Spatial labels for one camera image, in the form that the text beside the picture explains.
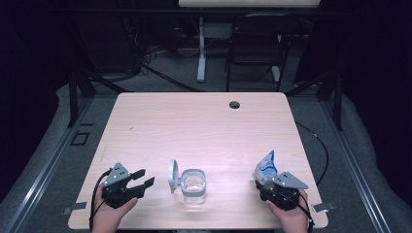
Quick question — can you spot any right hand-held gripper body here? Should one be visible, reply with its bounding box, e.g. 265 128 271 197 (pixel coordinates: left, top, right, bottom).
257 171 309 212

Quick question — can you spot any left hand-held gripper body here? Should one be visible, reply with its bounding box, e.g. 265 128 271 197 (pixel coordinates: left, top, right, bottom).
101 162 145 210

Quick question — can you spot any blue and white plastic pouch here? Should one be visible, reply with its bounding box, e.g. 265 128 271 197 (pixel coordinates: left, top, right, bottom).
252 150 280 189

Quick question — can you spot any clear jar with grey lid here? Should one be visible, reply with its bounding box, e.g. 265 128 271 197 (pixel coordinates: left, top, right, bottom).
167 158 208 205

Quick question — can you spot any person's right hand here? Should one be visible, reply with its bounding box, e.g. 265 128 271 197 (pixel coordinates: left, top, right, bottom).
265 188 309 229

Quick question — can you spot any person's left hand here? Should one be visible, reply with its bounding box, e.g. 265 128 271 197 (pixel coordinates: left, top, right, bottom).
91 183 139 228

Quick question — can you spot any grey tape strip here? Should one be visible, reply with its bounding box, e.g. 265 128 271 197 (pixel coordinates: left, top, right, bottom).
61 201 88 216
312 201 336 214

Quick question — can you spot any black folding chair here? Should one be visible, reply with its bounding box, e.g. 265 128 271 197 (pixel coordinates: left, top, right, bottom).
224 13 301 93

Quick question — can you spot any white desk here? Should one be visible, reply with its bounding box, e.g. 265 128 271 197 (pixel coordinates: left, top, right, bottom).
177 0 322 83

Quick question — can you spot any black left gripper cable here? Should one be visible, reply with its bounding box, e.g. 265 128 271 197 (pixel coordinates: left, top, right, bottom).
88 169 113 233

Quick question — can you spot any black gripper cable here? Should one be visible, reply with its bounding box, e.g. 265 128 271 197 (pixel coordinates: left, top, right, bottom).
275 189 316 233
88 169 113 233

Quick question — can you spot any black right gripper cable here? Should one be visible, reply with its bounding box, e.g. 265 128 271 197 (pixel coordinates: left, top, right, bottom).
275 189 316 233

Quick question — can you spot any black floor cable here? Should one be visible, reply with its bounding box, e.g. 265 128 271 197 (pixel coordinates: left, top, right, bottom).
294 120 330 187

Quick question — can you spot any aluminium floor rail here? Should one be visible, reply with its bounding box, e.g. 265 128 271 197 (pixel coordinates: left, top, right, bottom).
2 96 95 233
318 99 394 233

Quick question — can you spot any black metal frame stand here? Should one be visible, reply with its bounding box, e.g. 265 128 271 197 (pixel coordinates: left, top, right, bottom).
67 62 132 129
285 69 345 132

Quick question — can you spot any bundle of background cables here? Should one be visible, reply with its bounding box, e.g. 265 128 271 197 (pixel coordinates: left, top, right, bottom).
127 16 203 93

